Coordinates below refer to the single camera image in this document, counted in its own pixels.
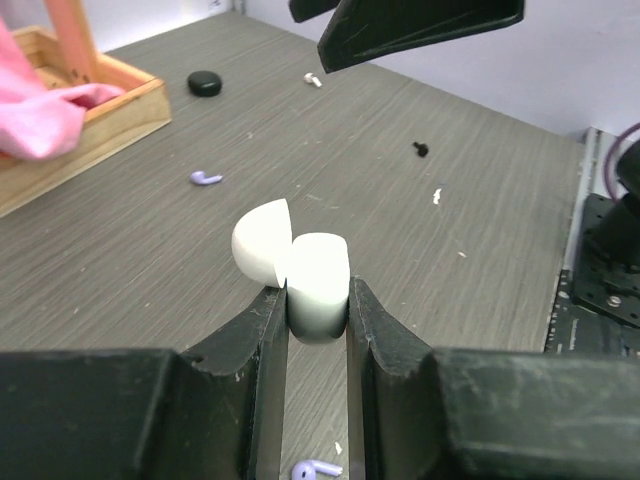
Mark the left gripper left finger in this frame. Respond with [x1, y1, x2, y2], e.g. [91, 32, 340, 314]
[1, 288, 289, 479]

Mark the purple earbud lower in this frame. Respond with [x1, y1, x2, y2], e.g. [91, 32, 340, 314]
[290, 459, 343, 480]

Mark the black earbud right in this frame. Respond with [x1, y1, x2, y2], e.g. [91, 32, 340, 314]
[413, 142, 429, 158]

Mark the wooden clothes rack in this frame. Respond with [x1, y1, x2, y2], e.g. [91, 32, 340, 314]
[1, 1, 171, 215]

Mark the purple earbud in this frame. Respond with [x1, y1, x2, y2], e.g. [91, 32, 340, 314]
[190, 171, 224, 186]
[290, 459, 343, 480]

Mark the purple earbud upper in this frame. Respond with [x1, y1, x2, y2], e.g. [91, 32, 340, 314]
[190, 171, 224, 186]

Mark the black earbud case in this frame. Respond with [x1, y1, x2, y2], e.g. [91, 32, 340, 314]
[187, 70, 223, 97]

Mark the white earbud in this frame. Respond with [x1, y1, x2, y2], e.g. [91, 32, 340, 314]
[304, 72, 322, 88]

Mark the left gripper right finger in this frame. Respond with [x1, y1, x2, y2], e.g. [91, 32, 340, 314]
[346, 278, 639, 479]

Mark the pink t-shirt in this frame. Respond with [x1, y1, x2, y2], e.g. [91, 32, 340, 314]
[1, 24, 124, 162]

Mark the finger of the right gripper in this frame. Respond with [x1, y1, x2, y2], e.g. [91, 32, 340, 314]
[288, 0, 340, 23]
[318, 0, 525, 73]

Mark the white earbud case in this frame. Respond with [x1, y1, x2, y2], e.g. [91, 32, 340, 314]
[231, 198, 351, 344]

